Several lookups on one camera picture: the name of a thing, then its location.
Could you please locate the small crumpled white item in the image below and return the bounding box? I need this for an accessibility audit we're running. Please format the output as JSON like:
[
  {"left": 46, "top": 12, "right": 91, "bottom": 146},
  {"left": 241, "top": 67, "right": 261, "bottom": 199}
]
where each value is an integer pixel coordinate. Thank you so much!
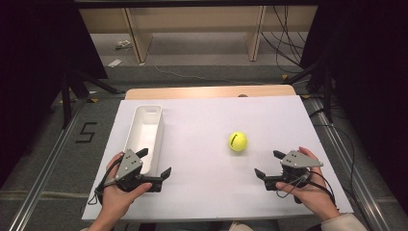
[{"left": 115, "top": 39, "right": 134, "bottom": 51}]

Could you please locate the thin black floor cable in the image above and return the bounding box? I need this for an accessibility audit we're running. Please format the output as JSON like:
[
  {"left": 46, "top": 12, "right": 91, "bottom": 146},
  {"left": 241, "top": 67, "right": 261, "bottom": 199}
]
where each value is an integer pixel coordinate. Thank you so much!
[{"left": 312, "top": 108, "right": 358, "bottom": 208}]

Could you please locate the black tripod stand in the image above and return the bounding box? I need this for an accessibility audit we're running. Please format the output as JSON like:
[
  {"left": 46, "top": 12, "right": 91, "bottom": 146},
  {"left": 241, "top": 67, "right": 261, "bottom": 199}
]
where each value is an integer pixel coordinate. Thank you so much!
[
  {"left": 283, "top": 56, "right": 335, "bottom": 124},
  {"left": 51, "top": 67, "right": 127, "bottom": 130}
]

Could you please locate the person's left hand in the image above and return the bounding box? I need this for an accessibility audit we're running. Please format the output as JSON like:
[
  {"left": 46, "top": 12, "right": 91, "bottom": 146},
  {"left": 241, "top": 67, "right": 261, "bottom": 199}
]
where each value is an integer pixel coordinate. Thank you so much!
[{"left": 99, "top": 152, "right": 154, "bottom": 222}]

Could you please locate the person's right hand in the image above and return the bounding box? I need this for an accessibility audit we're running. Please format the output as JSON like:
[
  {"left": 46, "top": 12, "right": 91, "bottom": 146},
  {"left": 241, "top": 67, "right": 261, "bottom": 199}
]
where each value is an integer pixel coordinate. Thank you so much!
[{"left": 275, "top": 146, "right": 341, "bottom": 222}]

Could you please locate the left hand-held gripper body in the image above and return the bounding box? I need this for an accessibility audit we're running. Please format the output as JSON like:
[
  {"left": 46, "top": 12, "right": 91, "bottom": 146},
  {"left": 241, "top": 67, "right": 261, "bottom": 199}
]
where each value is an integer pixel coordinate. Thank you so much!
[{"left": 114, "top": 148, "right": 164, "bottom": 193}]

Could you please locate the thin white cable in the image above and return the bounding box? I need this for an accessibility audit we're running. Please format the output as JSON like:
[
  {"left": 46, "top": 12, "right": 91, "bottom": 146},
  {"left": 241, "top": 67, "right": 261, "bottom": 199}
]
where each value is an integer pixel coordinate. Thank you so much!
[{"left": 153, "top": 64, "right": 268, "bottom": 87}]

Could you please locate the aluminium rail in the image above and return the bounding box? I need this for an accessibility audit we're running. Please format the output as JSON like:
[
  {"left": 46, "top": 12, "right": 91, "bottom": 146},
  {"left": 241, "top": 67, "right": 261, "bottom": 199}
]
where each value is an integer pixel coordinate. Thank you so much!
[
  {"left": 307, "top": 95, "right": 393, "bottom": 231},
  {"left": 7, "top": 98, "right": 89, "bottom": 231}
]

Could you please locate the yellow tennis ball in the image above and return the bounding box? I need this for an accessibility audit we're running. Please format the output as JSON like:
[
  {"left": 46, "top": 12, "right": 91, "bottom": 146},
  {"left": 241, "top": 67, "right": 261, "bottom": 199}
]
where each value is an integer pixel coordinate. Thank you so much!
[{"left": 228, "top": 131, "right": 248, "bottom": 153}]

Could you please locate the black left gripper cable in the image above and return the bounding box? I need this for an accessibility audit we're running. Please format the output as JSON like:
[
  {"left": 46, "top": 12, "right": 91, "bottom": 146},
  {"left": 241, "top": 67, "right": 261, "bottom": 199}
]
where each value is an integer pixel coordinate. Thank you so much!
[{"left": 87, "top": 155, "right": 125, "bottom": 206}]

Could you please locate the bundle of black cables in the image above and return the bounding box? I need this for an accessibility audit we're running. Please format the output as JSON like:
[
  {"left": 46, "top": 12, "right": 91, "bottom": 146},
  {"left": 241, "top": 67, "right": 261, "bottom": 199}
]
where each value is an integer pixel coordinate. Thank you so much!
[{"left": 260, "top": 5, "right": 310, "bottom": 74}]

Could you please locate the black curtain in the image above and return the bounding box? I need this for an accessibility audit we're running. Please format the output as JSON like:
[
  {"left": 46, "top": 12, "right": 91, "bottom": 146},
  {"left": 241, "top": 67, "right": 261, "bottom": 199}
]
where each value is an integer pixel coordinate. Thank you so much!
[
  {"left": 299, "top": 0, "right": 408, "bottom": 206},
  {"left": 0, "top": 0, "right": 109, "bottom": 189}
]

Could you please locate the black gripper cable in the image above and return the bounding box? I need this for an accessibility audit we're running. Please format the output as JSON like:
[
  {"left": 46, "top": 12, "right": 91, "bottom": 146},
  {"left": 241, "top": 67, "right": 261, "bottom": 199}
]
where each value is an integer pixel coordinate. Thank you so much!
[
  {"left": 87, "top": 155, "right": 125, "bottom": 206},
  {"left": 275, "top": 170, "right": 337, "bottom": 207}
]

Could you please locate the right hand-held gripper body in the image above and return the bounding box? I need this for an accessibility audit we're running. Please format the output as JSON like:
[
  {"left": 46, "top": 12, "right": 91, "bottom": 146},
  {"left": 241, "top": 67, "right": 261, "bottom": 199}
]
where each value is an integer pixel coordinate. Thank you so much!
[{"left": 263, "top": 149, "right": 324, "bottom": 193}]

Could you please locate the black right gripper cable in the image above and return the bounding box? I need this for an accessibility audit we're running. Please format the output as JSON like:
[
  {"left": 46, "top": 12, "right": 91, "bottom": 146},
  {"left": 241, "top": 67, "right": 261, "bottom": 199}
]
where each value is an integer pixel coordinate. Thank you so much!
[{"left": 275, "top": 170, "right": 337, "bottom": 207}]

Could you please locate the white plastic bin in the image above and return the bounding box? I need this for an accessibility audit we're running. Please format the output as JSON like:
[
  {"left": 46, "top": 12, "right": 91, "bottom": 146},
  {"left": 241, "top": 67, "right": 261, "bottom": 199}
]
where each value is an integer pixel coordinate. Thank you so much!
[{"left": 122, "top": 104, "right": 166, "bottom": 178}]

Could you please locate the wooden furniture leg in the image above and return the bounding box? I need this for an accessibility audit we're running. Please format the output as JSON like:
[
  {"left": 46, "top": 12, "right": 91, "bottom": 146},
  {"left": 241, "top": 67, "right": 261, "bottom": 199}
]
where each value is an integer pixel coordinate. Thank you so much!
[{"left": 78, "top": 5, "right": 319, "bottom": 64}]

